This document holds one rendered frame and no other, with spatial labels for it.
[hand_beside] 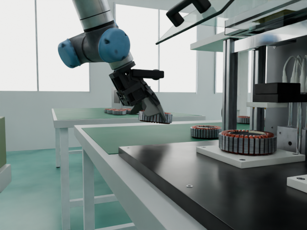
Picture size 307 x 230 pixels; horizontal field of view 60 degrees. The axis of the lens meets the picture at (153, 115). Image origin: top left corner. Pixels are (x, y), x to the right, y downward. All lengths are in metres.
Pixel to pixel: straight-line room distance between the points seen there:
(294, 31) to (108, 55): 0.39
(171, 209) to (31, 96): 4.63
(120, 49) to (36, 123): 4.36
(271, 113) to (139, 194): 0.57
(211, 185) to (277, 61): 0.56
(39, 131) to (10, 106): 0.62
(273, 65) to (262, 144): 0.40
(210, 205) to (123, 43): 0.43
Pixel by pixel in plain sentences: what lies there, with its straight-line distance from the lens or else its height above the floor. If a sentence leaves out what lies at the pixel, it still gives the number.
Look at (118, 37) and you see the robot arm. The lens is 0.63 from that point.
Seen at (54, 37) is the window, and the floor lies 1.91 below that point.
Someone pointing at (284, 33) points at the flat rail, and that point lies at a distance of 0.65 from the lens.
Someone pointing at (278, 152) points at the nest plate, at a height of 0.78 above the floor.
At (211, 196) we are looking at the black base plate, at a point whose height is 0.77.
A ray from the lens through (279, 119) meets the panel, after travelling 0.86.
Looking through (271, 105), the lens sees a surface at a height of 0.88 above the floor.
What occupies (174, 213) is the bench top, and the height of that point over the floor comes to 0.75.
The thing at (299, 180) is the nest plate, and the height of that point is 0.78.
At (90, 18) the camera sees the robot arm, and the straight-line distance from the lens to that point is 0.63.
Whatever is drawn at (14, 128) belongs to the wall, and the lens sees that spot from 4.97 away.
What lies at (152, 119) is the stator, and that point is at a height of 0.82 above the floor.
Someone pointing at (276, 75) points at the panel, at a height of 0.96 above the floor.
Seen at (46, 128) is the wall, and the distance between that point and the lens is 4.94.
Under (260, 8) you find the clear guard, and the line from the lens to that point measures 0.58.
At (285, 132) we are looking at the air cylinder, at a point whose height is 0.81.
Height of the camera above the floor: 0.89
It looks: 4 degrees down
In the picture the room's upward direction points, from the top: straight up
